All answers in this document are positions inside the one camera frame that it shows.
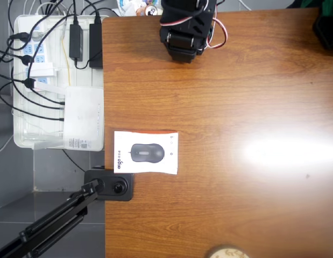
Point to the white power strip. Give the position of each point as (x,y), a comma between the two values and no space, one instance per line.
(41,49)

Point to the white storage tray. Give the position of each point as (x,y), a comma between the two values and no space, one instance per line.
(56,78)

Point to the wide black power adapter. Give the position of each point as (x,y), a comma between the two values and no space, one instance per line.
(95,45)

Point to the colourful plastic packaging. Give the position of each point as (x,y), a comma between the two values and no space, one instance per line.
(128,6)

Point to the white plug adapter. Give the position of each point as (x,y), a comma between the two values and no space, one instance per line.
(42,70)

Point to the slim black power adapter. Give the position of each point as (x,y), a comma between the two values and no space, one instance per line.
(76,43)

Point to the orange white mouse box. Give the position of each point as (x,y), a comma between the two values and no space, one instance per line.
(144,139)

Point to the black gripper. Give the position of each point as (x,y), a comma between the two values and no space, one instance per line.
(181,42)

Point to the white router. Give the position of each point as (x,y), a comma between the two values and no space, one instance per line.
(83,118)

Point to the idle black robot arm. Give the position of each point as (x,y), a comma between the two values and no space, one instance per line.
(327,32)

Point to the black mains plug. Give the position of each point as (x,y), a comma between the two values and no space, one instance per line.
(27,60)
(21,36)
(29,83)

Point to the round wooden coaster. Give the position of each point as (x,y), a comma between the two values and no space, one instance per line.
(228,252)

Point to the black clamp base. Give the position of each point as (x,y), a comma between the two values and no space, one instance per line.
(126,188)

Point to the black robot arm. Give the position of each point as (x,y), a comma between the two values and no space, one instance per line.
(182,48)

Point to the drinks can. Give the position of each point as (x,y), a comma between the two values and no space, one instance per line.
(151,10)

